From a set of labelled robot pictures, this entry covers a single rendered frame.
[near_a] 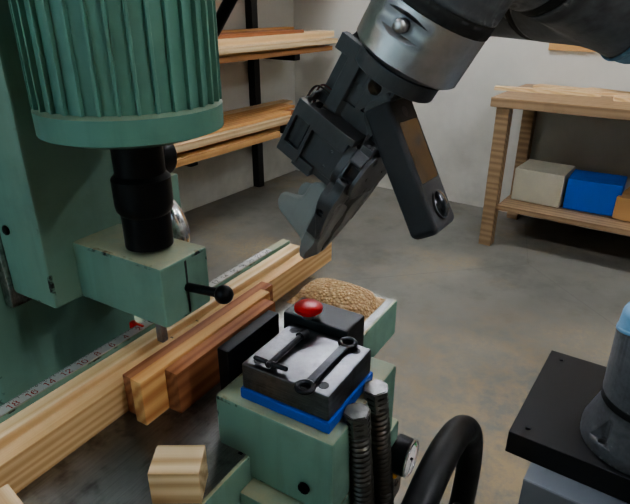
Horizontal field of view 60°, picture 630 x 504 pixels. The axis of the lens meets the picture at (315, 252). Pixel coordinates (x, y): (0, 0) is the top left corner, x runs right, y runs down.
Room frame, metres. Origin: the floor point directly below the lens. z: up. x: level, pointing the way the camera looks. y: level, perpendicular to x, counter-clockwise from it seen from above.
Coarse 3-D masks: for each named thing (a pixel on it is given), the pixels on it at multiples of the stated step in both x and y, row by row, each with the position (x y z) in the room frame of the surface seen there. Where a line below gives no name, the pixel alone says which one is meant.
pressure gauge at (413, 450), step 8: (400, 440) 0.66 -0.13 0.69; (408, 440) 0.66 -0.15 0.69; (416, 440) 0.66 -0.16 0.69; (392, 448) 0.65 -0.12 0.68; (400, 448) 0.65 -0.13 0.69; (408, 448) 0.65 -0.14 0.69; (416, 448) 0.67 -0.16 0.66; (392, 456) 0.64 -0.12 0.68; (400, 456) 0.64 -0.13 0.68; (408, 456) 0.63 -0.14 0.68; (416, 456) 0.67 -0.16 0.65; (392, 464) 0.64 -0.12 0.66; (400, 464) 0.63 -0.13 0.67; (408, 464) 0.65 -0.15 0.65; (392, 472) 0.64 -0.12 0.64; (400, 472) 0.63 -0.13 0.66; (408, 472) 0.65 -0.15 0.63
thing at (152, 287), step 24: (96, 240) 0.56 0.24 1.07; (120, 240) 0.56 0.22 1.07; (96, 264) 0.54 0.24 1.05; (120, 264) 0.52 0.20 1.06; (144, 264) 0.51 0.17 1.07; (168, 264) 0.50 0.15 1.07; (192, 264) 0.53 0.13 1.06; (96, 288) 0.55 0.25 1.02; (120, 288) 0.52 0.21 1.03; (144, 288) 0.50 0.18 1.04; (168, 288) 0.50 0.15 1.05; (144, 312) 0.51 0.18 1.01; (168, 312) 0.49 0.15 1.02
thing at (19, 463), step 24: (288, 264) 0.77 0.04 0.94; (312, 264) 0.82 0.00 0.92; (288, 288) 0.75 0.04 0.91; (120, 384) 0.48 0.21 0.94; (72, 408) 0.44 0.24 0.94; (96, 408) 0.45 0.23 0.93; (120, 408) 0.47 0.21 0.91; (48, 432) 0.41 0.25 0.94; (72, 432) 0.42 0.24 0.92; (96, 432) 0.45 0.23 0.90; (0, 456) 0.37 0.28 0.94; (24, 456) 0.38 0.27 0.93; (48, 456) 0.40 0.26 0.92; (0, 480) 0.36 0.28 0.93; (24, 480) 0.38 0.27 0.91
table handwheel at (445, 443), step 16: (464, 416) 0.43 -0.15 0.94; (448, 432) 0.39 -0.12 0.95; (464, 432) 0.40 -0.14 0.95; (480, 432) 0.44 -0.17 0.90; (432, 448) 0.37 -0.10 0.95; (448, 448) 0.37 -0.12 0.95; (464, 448) 0.39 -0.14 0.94; (480, 448) 0.46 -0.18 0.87; (432, 464) 0.35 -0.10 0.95; (448, 464) 0.36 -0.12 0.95; (464, 464) 0.47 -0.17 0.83; (480, 464) 0.47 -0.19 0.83; (416, 480) 0.34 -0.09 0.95; (432, 480) 0.34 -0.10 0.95; (448, 480) 0.35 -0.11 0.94; (464, 480) 0.47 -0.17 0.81; (416, 496) 0.33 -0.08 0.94; (432, 496) 0.33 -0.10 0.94; (464, 496) 0.47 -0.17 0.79
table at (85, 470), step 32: (384, 320) 0.69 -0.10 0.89; (128, 416) 0.47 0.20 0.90; (160, 416) 0.47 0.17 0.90; (192, 416) 0.47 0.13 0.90; (96, 448) 0.43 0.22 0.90; (128, 448) 0.43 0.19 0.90; (224, 448) 0.43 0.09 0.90; (64, 480) 0.38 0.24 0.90; (96, 480) 0.38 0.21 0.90; (128, 480) 0.38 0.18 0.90; (224, 480) 0.39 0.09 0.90; (256, 480) 0.41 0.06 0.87
